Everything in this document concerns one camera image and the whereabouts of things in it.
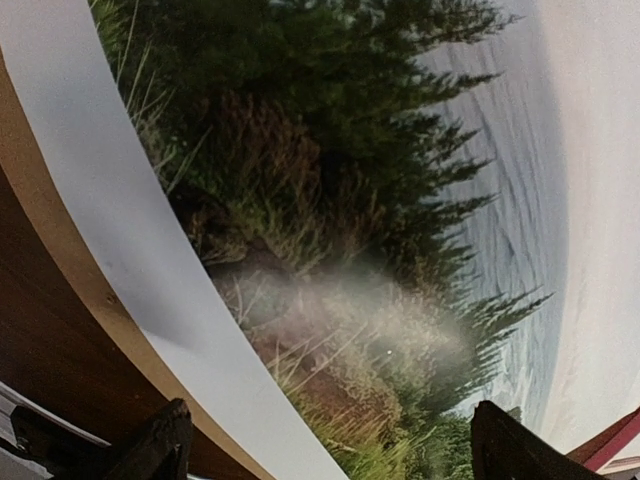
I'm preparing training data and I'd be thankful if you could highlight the front aluminium rail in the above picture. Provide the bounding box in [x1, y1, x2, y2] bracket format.
[1, 380, 117, 479]

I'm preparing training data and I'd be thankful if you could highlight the landscape photo print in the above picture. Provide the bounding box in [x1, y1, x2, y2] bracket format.
[0, 0, 640, 480]

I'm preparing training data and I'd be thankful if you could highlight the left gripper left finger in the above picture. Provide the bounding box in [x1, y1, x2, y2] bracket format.
[99, 398, 193, 479]

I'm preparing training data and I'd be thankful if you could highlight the brown backing board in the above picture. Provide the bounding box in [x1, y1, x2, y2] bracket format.
[1, 74, 267, 479]

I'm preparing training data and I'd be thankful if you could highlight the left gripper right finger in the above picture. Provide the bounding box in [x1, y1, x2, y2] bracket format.
[471, 400, 601, 480]

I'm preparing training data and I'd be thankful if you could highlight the pink wooden picture frame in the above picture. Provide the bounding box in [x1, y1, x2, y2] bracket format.
[566, 409, 639, 472]

